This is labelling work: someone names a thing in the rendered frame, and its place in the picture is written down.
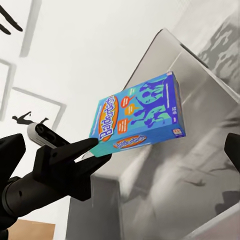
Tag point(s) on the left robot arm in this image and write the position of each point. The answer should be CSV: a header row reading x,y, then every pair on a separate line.
x,y
55,175

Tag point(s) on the board game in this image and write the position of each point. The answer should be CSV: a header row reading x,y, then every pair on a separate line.
x,y
145,114

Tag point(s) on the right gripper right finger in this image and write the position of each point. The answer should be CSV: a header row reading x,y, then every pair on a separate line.
x,y
232,149

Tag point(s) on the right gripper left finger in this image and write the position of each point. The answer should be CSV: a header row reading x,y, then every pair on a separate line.
x,y
12,149

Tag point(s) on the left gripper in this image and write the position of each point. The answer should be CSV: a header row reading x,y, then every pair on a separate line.
x,y
56,175

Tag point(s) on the toy box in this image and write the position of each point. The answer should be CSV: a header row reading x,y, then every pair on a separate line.
x,y
184,188

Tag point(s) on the desk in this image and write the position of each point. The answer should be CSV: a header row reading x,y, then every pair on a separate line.
x,y
211,30

